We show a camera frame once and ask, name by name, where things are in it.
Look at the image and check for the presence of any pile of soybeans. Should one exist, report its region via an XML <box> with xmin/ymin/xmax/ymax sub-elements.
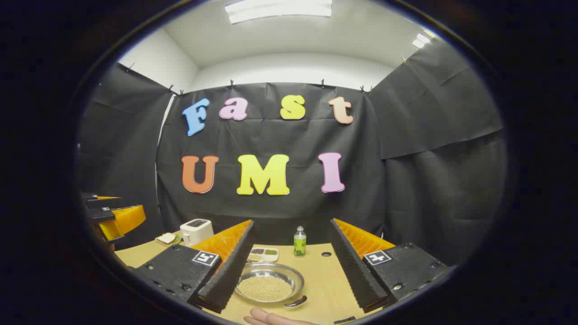
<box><xmin>238</xmin><ymin>275</ymin><xmax>293</xmax><ymax>303</ymax></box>

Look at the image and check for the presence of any stainless steel pot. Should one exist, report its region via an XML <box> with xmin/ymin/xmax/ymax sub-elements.
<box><xmin>235</xmin><ymin>263</ymin><xmax>308</xmax><ymax>308</ymax></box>

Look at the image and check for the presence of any white toaster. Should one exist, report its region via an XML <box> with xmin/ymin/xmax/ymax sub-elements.
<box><xmin>180</xmin><ymin>219</ymin><xmax>214</xmax><ymax>247</ymax></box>

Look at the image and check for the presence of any green label drink bottle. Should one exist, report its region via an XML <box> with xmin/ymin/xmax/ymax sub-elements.
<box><xmin>294</xmin><ymin>226</ymin><xmax>307</xmax><ymax>257</ymax></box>

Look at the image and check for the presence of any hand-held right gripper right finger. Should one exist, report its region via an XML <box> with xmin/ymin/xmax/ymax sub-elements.
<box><xmin>331</xmin><ymin>218</ymin><xmax>447</xmax><ymax>313</ymax></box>

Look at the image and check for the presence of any black backdrop cloth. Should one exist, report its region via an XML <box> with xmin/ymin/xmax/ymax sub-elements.
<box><xmin>77</xmin><ymin>38</ymin><xmax>508</xmax><ymax>267</ymax></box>

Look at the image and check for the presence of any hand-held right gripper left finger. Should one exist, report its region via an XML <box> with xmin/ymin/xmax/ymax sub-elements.
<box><xmin>135</xmin><ymin>220</ymin><xmax>256</xmax><ymax>314</ymax></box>

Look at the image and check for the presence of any white divided bean dish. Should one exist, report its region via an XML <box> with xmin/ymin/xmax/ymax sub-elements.
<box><xmin>247</xmin><ymin>247</ymin><xmax>279</xmax><ymax>263</ymax></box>

